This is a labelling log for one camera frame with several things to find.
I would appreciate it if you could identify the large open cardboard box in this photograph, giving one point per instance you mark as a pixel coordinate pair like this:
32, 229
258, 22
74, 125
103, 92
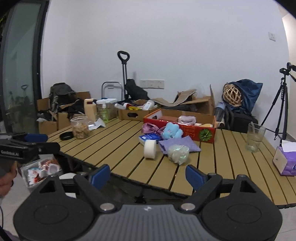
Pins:
46, 126

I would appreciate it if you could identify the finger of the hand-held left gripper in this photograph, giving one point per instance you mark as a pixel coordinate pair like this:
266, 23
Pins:
49, 147
35, 138

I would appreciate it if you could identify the purple tissue box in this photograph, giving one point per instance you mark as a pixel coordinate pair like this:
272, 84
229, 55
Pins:
285, 160

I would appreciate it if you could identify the pink satin cloth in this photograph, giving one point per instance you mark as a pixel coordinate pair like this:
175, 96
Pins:
150, 128

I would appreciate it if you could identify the blue plush toy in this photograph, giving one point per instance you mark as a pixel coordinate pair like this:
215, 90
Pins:
172, 131

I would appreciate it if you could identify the purple cloth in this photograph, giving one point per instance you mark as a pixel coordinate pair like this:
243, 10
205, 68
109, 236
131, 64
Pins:
187, 144

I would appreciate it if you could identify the white wall switch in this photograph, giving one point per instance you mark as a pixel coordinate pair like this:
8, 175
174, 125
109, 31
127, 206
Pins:
272, 36

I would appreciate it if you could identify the red cardboard box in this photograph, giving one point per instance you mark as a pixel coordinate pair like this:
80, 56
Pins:
185, 132

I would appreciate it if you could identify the person's left hand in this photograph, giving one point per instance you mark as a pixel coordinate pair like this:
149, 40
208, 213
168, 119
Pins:
5, 185

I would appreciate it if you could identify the black trolley bag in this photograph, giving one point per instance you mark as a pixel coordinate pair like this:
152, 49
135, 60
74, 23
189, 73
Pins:
136, 91

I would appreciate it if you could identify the black clothing pile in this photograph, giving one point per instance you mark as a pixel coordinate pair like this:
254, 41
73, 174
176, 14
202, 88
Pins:
76, 107

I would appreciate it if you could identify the black case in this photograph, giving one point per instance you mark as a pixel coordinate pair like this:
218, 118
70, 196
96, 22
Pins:
242, 120

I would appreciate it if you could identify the metal folding stool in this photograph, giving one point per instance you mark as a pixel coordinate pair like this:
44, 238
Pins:
111, 83

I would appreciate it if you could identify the small brown cardboard box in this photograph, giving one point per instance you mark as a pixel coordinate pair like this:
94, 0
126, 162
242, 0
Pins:
129, 114

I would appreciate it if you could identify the small white bottle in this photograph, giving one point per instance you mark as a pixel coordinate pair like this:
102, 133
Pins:
120, 106

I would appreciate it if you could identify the blue water bottle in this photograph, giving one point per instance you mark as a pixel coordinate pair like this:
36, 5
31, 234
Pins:
219, 110

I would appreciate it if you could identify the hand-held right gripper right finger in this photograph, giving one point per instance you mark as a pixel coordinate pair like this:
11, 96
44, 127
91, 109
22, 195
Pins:
195, 178

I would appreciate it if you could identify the clear plastic bag ball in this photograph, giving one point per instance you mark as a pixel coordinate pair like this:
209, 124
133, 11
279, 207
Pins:
178, 154

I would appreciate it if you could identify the clear drinking glass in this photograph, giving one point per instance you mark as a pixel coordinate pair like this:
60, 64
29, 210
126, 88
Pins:
254, 139

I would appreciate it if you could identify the clear snack jar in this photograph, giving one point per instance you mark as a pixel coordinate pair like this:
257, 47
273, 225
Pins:
79, 128

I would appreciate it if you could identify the black jar lid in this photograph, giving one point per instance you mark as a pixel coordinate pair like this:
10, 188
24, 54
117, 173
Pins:
66, 136

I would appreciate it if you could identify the yellow packet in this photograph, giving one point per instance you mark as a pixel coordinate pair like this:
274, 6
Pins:
134, 108

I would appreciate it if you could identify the white blue packet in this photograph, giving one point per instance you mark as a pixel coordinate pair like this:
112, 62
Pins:
149, 137

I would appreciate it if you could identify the yellow sponge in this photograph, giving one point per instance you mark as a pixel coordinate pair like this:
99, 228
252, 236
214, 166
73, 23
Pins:
207, 125

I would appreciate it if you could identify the dark blue bag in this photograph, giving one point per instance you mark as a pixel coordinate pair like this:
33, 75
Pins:
251, 92

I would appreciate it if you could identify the beige wooden box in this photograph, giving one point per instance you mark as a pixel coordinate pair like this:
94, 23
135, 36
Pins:
90, 110

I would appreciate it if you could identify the woven rattan ball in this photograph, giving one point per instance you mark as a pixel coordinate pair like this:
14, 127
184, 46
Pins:
232, 95

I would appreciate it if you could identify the clear plastic trash bag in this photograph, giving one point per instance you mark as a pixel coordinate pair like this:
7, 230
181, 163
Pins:
39, 172

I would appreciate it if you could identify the white paper sheet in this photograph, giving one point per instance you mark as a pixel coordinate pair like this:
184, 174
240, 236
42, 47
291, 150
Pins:
98, 124

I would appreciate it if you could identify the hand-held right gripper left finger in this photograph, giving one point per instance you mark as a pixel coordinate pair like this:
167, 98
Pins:
100, 177

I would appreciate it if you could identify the black framed glass door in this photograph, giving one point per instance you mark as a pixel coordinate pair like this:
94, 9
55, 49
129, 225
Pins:
20, 69

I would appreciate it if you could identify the pink towel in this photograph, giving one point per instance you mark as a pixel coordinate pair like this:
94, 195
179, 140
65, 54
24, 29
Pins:
186, 119

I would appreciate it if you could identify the flattened brown cardboard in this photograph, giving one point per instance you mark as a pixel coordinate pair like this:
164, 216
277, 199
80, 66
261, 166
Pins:
185, 97

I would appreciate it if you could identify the white wall outlet strip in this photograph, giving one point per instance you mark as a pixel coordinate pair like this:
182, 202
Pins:
152, 84

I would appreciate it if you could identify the black tripod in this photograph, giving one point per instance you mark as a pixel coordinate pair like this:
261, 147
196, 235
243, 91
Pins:
281, 99

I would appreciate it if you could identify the white tape roll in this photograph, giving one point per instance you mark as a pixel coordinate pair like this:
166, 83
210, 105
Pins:
150, 149

